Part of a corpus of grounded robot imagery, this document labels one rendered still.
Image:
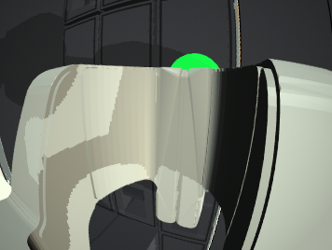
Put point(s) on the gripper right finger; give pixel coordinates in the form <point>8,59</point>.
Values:
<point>259,139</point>

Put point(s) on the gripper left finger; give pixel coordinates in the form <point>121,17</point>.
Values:
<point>85,131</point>

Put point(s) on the black metal rack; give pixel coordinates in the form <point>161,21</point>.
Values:
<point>38,35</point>

